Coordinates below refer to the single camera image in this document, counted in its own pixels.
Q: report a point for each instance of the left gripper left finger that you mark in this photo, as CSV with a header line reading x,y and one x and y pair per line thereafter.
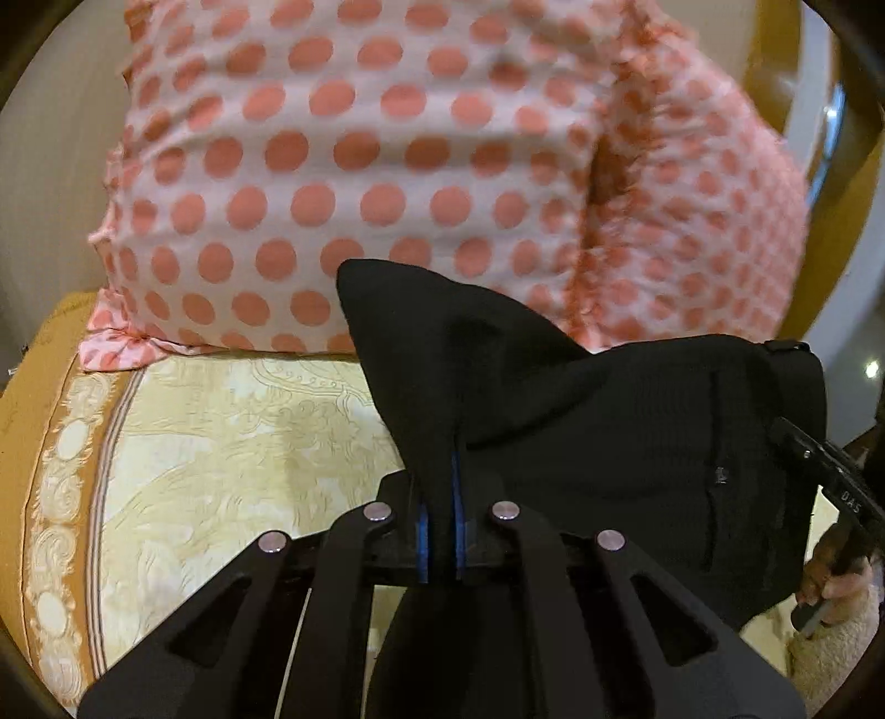
x,y
281,631

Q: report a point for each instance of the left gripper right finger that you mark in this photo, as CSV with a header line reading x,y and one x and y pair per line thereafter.
x,y
573,627

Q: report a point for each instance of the black pants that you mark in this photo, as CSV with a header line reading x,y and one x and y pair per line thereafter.
x,y
670,443

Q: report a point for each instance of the person's right hand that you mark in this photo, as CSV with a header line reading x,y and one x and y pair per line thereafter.
x,y
845,592

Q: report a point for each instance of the cream patterned bed cover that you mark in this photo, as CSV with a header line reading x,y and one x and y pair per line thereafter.
x,y
124,493

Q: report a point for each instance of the right polka dot pillow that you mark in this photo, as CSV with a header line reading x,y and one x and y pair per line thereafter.
x,y
696,219

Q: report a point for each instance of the polka dot pillow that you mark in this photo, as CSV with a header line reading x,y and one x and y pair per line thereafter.
x,y
696,219
268,142

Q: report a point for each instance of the wooden framed window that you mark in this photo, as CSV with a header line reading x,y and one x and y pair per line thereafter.
x,y
815,70

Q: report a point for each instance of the left polka dot pillow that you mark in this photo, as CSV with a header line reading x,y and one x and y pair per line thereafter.
x,y
268,142

